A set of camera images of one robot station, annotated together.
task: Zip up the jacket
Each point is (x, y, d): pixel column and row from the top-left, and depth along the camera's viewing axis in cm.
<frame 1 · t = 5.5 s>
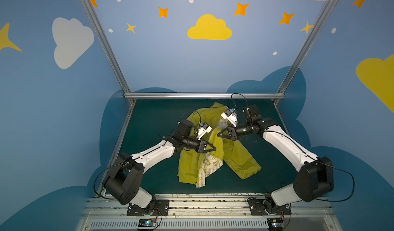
left hand: (214, 147, 77), fingers closed
right hand: (220, 134, 77), fingers closed
lime green jacket printed lining: (201, 169, 84), point 6 cm above the table

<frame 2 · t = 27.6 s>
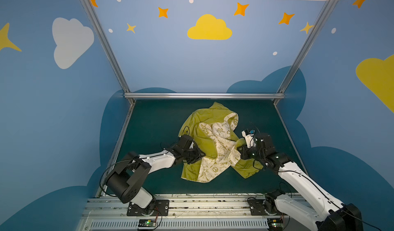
left hand: (206, 153, 87), fingers closed
right hand: (239, 146, 82), fingers closed
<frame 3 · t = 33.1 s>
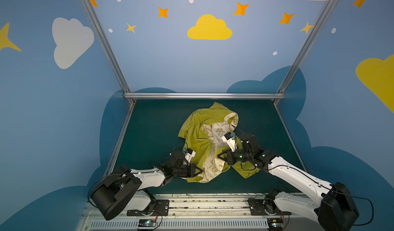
left hand: (203, 170, 83), fingers closed
right hand: (220, 154, 78), fingers closed
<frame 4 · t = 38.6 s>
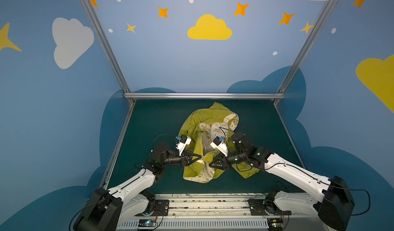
left hand: (201, 156, 73), fingers closed
right hand: (212, 162, 73), fingers open
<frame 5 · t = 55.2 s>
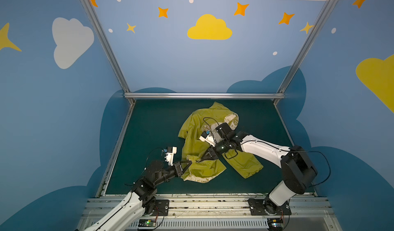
left hand: (191, 162, 75), fingers closed
right hand: (205, 156, 80), fingers open
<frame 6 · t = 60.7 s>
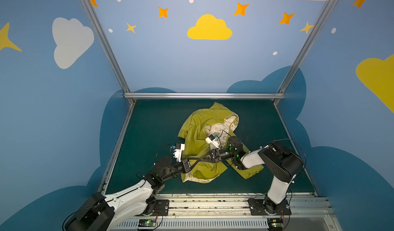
left hand: (199, 159, 76), fingers closed
right hand: (203, 160, 77), fingers open
